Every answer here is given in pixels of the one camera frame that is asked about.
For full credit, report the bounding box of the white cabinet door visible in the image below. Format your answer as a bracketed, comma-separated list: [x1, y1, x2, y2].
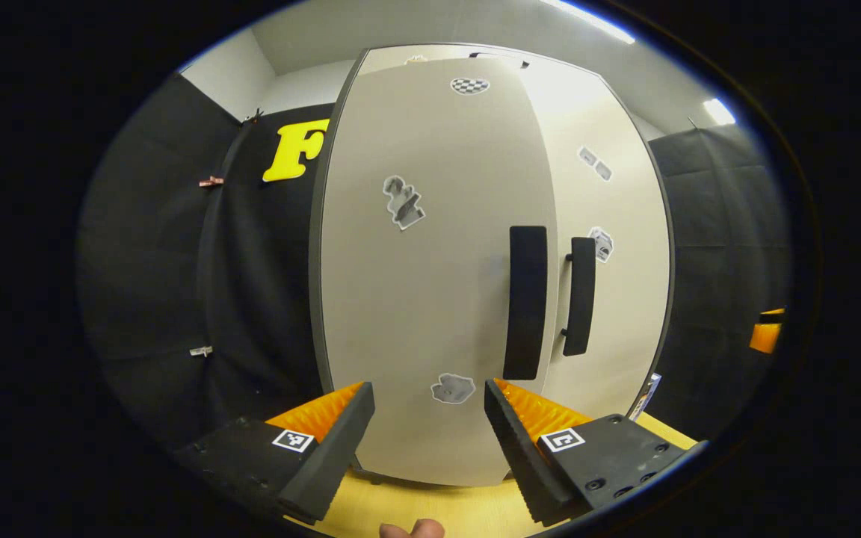
[520, 56, 675, 421]
[318, 56, 560, 488]

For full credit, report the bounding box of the blue and white book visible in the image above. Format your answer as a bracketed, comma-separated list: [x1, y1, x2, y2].
[629, 373, 662, 424]

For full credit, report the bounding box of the white cabinet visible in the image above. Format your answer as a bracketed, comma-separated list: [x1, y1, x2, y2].
[309, 43, 676, 486]

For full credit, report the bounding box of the small ceiling light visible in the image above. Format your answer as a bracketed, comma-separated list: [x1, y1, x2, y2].
[703, 98, 737, 126]

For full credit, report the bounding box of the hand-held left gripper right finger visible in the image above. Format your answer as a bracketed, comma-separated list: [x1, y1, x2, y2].
[484, 377, 708, 528]

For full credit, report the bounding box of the black backdrop cloth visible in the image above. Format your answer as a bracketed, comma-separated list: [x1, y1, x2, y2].
[646, 123, 791, 443]
[78, 73, 336, 453]

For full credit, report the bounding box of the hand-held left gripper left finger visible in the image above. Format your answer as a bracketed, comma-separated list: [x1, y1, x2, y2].
[176, 381, 376, 525]

